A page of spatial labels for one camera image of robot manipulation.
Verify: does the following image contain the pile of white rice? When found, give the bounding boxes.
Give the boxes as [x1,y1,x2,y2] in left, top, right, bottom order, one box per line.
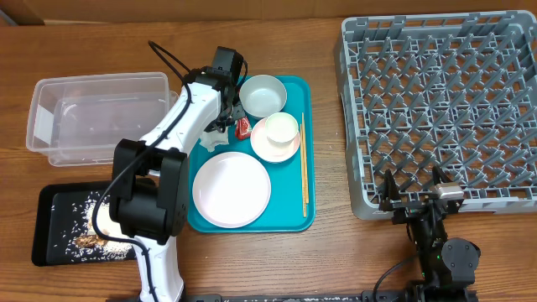
[46,190,135,265]

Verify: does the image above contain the large pink plate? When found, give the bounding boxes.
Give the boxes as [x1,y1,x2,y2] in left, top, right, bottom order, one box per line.
[192,152,272,229]

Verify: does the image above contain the grey dishwasher rack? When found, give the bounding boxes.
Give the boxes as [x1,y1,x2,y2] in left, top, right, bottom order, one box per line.
[335,10,536,220]

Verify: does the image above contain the red snack wrapper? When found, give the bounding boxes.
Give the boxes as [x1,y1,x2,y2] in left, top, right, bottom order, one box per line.
[235,117,253,141]

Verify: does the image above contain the small pink saucer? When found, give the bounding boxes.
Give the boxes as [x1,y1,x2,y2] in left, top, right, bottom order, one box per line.
[250,118,300,164]

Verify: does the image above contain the clear plastic bin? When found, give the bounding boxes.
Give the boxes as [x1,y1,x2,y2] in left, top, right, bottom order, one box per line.
[26,72,178,167]

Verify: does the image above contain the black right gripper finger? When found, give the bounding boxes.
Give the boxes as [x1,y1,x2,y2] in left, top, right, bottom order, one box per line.
[382,169,399,202]
[432,165,451,185]

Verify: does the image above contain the white tissue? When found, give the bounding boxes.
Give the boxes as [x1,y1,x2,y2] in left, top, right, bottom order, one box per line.
[200,131,229,153]

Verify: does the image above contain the wooden chopstick right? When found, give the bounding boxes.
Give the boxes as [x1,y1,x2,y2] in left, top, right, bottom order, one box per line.
[301,112,309,205]

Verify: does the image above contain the brown food scrap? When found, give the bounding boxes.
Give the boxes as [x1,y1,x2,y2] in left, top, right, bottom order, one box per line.
[75,235,107,248]

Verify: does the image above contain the white cup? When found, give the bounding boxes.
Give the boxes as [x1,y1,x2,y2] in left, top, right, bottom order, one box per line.
[265,112,299,145]

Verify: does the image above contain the white-green bowl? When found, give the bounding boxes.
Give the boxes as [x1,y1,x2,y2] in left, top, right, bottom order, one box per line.
[239,75,287,119]

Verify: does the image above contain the black waste tray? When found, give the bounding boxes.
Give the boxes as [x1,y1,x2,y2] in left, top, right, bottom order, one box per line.
[31,181,135,267]

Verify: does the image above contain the teal plastic tray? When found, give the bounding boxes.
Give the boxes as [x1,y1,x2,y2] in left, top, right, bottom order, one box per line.
[188,75,315,233]

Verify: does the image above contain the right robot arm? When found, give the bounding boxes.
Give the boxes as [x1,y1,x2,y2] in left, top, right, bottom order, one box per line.
[372,165,481,301]

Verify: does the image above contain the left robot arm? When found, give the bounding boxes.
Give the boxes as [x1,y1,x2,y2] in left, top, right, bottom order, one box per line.
[106,66,246,301]

